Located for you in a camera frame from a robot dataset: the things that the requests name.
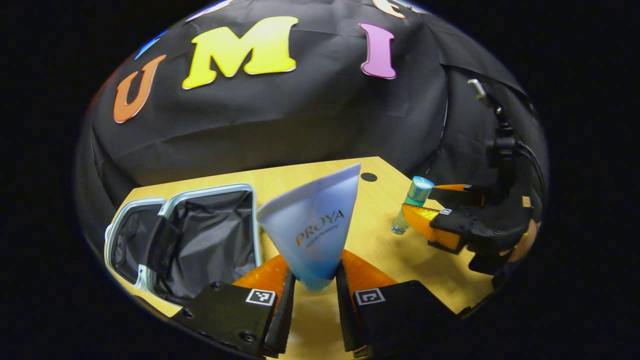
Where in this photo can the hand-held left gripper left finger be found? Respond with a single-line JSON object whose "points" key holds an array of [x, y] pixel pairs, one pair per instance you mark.
{"points": [[282, 320]]}

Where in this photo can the black backdrop cloth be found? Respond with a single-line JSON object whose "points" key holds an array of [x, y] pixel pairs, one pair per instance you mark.
{"points": [[300, 120]]}

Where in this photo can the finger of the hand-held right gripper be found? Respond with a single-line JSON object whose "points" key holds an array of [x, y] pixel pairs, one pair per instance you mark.
{"points": [[450, 227], [467, 192]]}

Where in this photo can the black round table grommet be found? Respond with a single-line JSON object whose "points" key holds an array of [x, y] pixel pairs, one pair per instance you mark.
{"points": [[369, 176]]}

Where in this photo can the blue squeeze tube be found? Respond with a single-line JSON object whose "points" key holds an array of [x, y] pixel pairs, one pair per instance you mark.
{"points": [[315, 225]]}

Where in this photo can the blue-capped clear bottle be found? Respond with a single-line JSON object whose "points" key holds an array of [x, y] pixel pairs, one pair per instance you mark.
{"points": [[414, 200]]}

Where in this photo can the light blue suitcase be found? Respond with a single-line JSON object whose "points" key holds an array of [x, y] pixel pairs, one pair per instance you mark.
{"points": [[200, 240]]}

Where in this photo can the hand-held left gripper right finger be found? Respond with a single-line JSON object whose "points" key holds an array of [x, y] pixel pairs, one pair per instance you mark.
{"points": [[345, 320]]}

